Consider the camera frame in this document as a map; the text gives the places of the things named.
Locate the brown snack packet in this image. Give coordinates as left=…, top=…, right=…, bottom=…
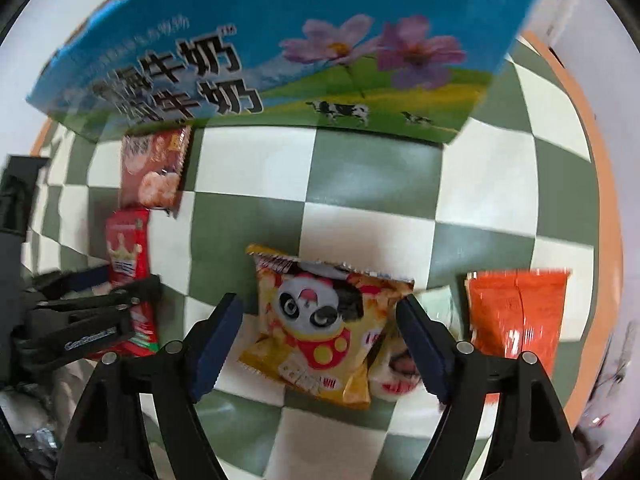
left=119, top=125, right=193, bottom=218

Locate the yellow panda snack packet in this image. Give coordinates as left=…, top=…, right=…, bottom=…
left=237, top=244, right=416, bottom=411

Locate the small white chocolate packet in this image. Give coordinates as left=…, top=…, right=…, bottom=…
left=372, top=325, right=431, bottom=401

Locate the red crown snack packet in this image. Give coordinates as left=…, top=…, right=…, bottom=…
left=87, top=207, right=160, bottom=358

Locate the blue printed cardboard box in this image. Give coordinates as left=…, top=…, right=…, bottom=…
left=25, top=0, right=548, bottom=147

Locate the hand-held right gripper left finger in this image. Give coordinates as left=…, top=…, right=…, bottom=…
left=54, top=291, right=245, bottom=480

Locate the orange foil snack packet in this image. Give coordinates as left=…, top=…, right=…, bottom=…
left=464, top=268, right=572, bottom=408

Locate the green white checkered blanket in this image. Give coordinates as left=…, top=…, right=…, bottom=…
left=30, top=30, right=625, bottom=480

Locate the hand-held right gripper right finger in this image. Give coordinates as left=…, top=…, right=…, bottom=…
left=395, top=293, right=583, bottom=480

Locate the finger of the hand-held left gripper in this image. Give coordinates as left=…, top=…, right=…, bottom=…
left=22, top=269, right=112, bottom=311
left=12, top=274, right=164, bottom=367

